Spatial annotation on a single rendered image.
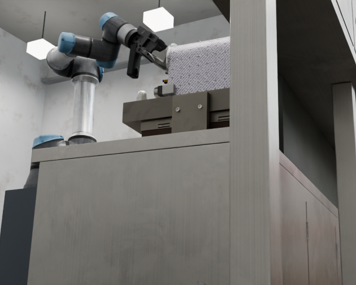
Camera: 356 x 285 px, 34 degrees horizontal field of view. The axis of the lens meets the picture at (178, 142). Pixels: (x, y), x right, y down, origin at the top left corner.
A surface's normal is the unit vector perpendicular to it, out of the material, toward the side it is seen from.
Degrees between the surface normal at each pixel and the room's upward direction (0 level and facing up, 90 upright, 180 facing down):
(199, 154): 90
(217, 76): 90
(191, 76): 90
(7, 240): 90
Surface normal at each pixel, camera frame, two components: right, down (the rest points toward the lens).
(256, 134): -0.42, -0.28
